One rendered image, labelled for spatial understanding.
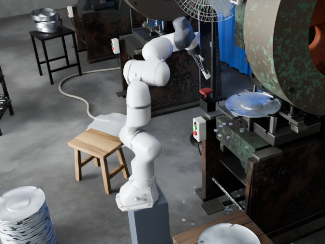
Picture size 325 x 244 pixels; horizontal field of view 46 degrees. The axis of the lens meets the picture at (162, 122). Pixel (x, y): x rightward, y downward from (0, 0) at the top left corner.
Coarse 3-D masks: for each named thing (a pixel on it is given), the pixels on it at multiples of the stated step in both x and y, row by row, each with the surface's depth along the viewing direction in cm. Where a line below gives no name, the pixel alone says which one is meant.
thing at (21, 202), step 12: (12, 192) 226; (24, 192) 225; (36, 192) 224; (0, 204) 217; (12, 204) 215; (24, 204) 215; (36, 204) 215; (0, 216) 208; (12, 216) 208; (24, 216) 207
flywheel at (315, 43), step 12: (324, 0) 146; (324, 12) 148; (312, 24) 148; (324, 24) 151; (324, 36) 154; (312, 48) 154; (324, 48) 157; (312, 60) 157; (324, 60) 159; (324, 72) 163
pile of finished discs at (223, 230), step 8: (216, 224) 190; (224, 224) 191; (208, 232) 187; (216, 232) 186; (224, 232) 186; (232, 232) 186; (240, 232) 185; (248, 232) 185; (200, 240) 183; (208, 240) 182; (216, 240) 182; (224, 240) 181; (232, 240) 181; (240, 240) 181; (248, 240) 181; (256, 240) 181
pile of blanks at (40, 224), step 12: (36, 216) 210; (48, 216) 222; (0, 228) 209; (12, 228) 207; (24, 228) 208; (36, 228) 212; (48, 228) 222; (12, 240) 211; (24, 240) 211; (36, 240) 216; (48, 240) 224
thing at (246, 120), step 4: (220, 108) 207; (224, 108) 206; (224, 112) 203; (228, 112) 202; (228, 116) 201; (232, 116) 199; (236, 116) 198; (240, 116) 199; (240, 120) 214; (244, 120) 210; (248, 120) 207; (252, 120) 206; (256, 120) 208; (240, 124) 215; (244, 124) 211; (248, 124) 208; (252, 124) 208; (244, 128) 212; (248, 128) 209
